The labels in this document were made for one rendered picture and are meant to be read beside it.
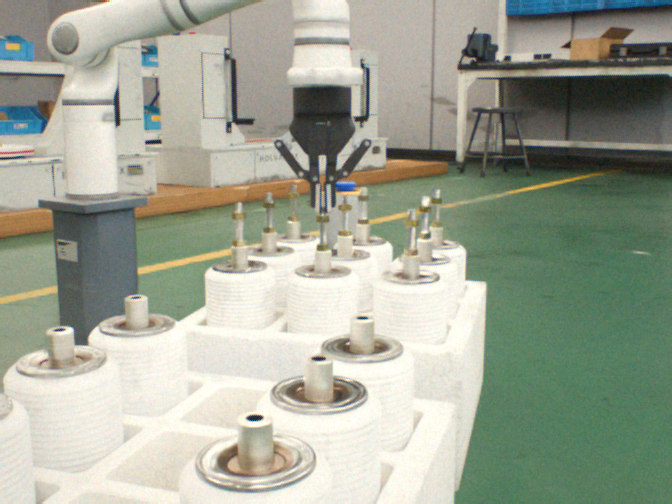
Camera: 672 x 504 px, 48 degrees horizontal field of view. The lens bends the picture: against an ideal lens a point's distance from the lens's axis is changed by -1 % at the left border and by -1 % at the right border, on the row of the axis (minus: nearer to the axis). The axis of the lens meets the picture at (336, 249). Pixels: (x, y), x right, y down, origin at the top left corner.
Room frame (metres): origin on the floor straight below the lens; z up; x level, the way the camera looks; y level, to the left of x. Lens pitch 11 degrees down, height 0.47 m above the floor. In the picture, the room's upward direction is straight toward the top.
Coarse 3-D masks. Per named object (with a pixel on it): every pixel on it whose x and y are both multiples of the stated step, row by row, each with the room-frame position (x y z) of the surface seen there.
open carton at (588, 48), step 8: (608, 32) 5.26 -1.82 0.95; (616, 32) 5.31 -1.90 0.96; (624, 32) 5.36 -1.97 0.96; (576, 40) 5.41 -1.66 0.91; (584, 40) 5.36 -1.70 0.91; (592, 40) 5.31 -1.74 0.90; (600, 40) 5.28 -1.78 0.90; (608, 40) 5.34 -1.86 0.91; (616, 40) 5.40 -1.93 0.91; (576, 48) 5.41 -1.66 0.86; (584, 48) 5.36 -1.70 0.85; (592, 48) 5.31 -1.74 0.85; (600, 48) 5.28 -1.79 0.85; (608, 48) 5.34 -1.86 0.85; (576, 56) 5.40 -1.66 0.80; (584, 56) 5.35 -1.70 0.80; (592, 56) 5.30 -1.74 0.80; (600, 56) 5.29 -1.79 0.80; (608, 56) 5.35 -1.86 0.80
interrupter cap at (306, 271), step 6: (312, 264) 1.02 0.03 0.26; (300, 270) 0.99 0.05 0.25; (306, 270) 0.99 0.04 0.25; (312, 270) 1.00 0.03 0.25; (336, 270) 1.00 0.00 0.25; (342, 270) 0.99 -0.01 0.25; (348, 270) 0.99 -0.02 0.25; (300, 276) 0.97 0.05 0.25; (306, 276) 0.96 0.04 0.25; (312, 276) 0.96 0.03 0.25; (318, 276) 0.95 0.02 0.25; (324, 276) 0.95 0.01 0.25; (330, 276) 0.95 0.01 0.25; (336, 276) 0.96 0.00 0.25; (342, 276) 0.96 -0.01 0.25
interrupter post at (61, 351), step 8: (56, 328) 0.63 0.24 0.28; (64, 328) 0.63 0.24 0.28; (72, 328) 0.63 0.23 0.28; (48, 336) 0.62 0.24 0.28; (56, 336) 0.62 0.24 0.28; (64, 336) 0.62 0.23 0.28; (72, 336) 0.63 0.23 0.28; (48, 344) 0.62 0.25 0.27; (56, 344) 0.62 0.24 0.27; (64, 344) 0.62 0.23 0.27; (72, 344) 0.63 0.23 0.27; (48, 352) 0.62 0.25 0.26; (56, 352) 0.62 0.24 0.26; (64, 352) 0.62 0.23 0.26; (72, 352) 0.62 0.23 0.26; (56, 360) 0.62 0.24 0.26; (64, 360) 0.62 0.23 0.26; (72, 360) 0.62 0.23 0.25
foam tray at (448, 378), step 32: (480, 288) 1.19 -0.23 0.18; (192, 320) 1.01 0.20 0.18; (448, 320) 1.01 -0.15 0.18; (480, 320) 1.13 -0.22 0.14; (192, 352) 0.96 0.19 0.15; (224, 352) 0.94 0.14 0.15; (256, 352) 0.93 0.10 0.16; (288, 352) 0.92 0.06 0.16; (416, 352) 0.88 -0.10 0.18; (448, 352) 0.87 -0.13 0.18; (480, 352) 1.16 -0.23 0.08; (416, 384) 0.88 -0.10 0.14; (448, 384) 0.87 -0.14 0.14; (480, 384) 1.19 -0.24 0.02
